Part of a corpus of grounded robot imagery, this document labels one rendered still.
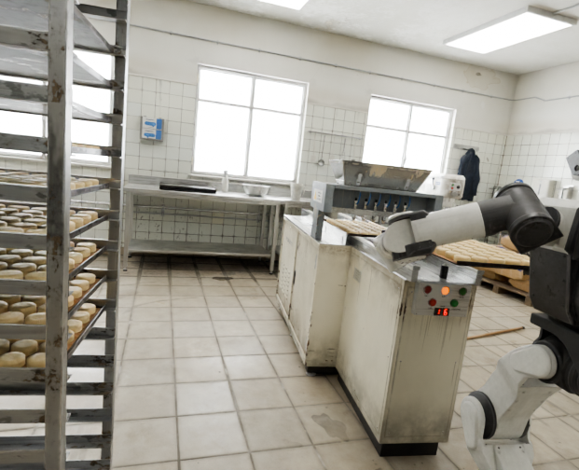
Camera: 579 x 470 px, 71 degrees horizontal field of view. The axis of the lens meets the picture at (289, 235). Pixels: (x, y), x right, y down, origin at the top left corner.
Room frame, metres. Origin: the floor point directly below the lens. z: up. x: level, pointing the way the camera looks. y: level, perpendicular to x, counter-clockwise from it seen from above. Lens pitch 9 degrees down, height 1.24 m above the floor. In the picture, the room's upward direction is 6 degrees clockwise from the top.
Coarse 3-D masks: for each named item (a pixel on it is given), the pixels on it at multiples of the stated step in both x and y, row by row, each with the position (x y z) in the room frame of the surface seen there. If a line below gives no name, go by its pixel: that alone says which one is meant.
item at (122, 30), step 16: (128, 0) 1.16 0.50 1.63; (128, 16) 1.17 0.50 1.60; (128, 32) 1.17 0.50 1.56; (128, 48) 1.18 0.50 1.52; (112, 128) 1.15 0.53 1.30; (112, 144) 1.15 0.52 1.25; (112, 160) 1.15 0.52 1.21; (112, 176) 1.15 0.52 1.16; (112, 192) 1.15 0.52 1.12; (112, 208) 1.15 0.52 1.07; (112, 224) 1.16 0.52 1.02; (112, 240) 1.16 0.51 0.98; (112, 256) 1.16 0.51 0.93; (112, 288) 1.16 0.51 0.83; (112, 320) 1.16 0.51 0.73; (112, 352) 1.16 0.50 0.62; (112, 368) 1.16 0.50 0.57; (112, 400) 1.16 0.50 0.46; (112, 416) 1.16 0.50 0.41; (112, 432) 1.17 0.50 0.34; (112, 448) 1.18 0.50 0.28
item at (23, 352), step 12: (84, 312) 1.04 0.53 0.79; (96, 312) 1.10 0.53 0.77; (72, 324) 0.96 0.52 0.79; (84, 324) 1.01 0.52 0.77; (72, 336) 0.91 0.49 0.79; (0, 348) 0.81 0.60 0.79; (12, 348) 0.82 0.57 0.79; (24, 348) 0.82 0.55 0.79; (36, 348) 0.84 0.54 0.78; (0, 360) 0.76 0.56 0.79; (12, 360) 0.76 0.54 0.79; (24, 360) 0.78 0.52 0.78; (36, 360) 0.77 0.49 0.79
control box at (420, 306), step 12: (420, 288) 1.59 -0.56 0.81; (432, 288) 1.60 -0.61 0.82; (456, 288) 1.62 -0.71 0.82; (468, 288) 1.63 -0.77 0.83; (420, 300) 1.60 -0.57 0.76; (444, 300) 1.62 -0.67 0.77; (468, 300) 1.64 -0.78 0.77; (420, 312) 1.60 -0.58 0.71; (432, 312) 1.61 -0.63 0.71; (456, 312) 1.63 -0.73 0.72
